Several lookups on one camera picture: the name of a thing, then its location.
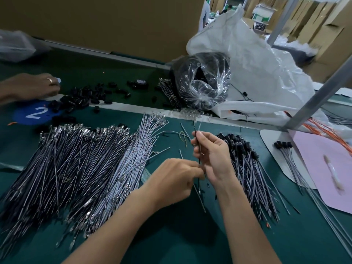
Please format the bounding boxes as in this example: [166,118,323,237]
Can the person's right forearm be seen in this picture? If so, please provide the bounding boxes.
[213,173,282,264]

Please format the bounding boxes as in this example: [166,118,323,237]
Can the grey metal frame post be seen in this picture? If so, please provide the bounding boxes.
[266,0,302,47]
[283,55,352,131]

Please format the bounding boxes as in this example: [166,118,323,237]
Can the bundle of orange wires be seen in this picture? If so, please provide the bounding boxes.
[286,110,352,154]

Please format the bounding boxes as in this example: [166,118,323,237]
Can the small bundle of capped wires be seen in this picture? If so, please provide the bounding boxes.
[274,140,352,256]

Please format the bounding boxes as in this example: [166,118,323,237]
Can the pile of wires with black caps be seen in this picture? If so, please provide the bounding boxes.
[216,132,300,224]

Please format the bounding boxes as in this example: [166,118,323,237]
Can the person's left forearm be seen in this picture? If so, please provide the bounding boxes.
[63,187,166,264]

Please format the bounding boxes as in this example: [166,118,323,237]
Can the blue round number sticker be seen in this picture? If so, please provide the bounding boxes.
[13,100,53,126]

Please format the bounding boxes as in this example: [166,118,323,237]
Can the crumpled clear plastic bag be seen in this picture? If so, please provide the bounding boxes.
[0,29,50,64]

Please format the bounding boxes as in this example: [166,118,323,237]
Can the clear bag with black contents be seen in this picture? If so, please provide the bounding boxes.
[169,51,232,110]

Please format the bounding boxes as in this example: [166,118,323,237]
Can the pink paper sheet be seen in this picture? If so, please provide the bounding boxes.
[289,129,352,215]

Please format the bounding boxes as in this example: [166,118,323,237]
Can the stack of cardboard boxes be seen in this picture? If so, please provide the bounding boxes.
[297,0,352,83]

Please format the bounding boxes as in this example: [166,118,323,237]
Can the clear plastic strip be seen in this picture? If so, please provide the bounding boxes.
[0,160,25,174]

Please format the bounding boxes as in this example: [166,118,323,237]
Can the black plastic caps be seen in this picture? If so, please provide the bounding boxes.
[36,81,149,132]

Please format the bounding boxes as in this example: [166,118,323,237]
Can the person's right hand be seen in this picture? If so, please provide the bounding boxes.
[191,130,238,187]

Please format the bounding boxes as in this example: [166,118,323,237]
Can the person's left hand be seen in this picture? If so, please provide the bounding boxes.
[144,158,205,211]

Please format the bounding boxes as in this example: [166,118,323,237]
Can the large white plastic sack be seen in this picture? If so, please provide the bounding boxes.
[186,5,352,127]

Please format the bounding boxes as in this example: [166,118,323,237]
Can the white pen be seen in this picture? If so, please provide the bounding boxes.
[323,155,344,191]

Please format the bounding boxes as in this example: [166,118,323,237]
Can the brown cardboard panel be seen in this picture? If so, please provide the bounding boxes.
[0,0,205,64]

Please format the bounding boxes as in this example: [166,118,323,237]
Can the pile of grey wires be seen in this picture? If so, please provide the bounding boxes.
[0,114,168,256]

